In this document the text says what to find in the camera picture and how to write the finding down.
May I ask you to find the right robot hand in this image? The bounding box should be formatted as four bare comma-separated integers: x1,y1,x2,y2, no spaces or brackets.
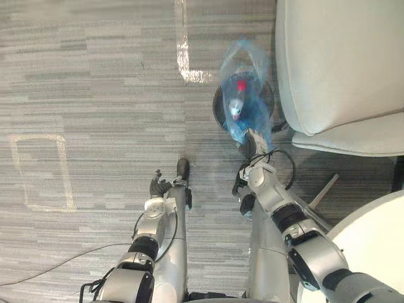
245,128,269,158

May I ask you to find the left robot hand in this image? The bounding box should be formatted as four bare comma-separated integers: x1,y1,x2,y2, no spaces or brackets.
148,169,173,199

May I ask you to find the red-capped bottle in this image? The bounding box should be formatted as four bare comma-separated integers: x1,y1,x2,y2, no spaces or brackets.
227,80,248,122

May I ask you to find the blue plastic trash bag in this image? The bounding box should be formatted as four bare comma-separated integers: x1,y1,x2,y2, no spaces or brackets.
218,34,275,148

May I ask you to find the small black trash bin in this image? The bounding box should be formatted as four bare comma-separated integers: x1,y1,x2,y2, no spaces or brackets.
212,80,287,133

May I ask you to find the white round tea table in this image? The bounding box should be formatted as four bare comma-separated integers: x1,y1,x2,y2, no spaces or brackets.
296,189,404,303

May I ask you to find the dark left robot foot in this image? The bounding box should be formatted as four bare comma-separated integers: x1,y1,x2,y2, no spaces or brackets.
176,158,191,184

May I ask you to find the dark robot foot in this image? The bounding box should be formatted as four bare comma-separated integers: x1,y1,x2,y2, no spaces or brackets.
239,194,256,218
176,158,191,184

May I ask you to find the silver left robot leg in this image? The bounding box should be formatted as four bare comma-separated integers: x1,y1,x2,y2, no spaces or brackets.
150,181,193,303

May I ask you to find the silver robot leg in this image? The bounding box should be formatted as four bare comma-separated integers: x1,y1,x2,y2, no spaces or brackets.
150,181,193,303
242,201,296,303

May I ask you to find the dark right robot foot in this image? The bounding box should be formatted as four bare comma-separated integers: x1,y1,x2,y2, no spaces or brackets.
239,194,256,218

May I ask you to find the grey metal table leg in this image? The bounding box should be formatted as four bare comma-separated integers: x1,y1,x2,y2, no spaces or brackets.
311,173,340,209

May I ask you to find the white cushioned sofa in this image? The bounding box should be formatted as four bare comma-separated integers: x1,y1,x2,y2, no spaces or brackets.
273,0,404,158

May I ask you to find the silver right robot leg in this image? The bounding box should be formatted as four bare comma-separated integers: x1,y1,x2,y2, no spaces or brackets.
242,201,296,303

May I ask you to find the thin black floor cable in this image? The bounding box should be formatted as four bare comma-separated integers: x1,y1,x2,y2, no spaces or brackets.
0,242,132,287

